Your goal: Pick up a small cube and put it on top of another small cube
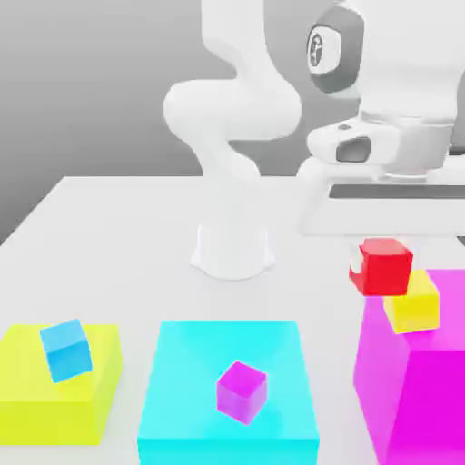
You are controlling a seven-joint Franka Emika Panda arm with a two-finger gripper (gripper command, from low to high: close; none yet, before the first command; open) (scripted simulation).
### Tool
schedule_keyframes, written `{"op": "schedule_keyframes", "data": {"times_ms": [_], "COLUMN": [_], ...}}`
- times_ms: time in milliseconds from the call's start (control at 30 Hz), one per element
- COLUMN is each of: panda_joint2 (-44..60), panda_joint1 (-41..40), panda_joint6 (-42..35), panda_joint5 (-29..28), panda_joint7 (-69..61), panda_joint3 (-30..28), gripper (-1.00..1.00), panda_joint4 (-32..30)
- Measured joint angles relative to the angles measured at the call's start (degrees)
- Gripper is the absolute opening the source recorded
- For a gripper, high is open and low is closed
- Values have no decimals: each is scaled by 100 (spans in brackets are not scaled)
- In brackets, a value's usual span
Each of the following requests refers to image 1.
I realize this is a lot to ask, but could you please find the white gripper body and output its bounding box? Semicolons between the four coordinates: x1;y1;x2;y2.
296;156;465;238

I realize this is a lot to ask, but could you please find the small blue cube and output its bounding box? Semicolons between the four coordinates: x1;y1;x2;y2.
38;318;94;384

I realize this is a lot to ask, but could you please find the small red cube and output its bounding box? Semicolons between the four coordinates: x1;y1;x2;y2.
348;237;414;298

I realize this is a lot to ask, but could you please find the small magenta cube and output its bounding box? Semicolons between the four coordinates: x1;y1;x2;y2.
215;360;269;427

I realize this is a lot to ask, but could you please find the small yellow cube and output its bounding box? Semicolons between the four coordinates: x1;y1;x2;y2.
382;269;441;335

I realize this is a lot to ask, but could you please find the large yellow box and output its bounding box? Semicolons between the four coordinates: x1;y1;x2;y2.
0;322;124;447

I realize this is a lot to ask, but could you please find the large cyan box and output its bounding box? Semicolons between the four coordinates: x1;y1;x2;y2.
136;320;322;465

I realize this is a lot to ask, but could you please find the large magenta box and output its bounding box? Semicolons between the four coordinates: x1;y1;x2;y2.
352;268;465;465

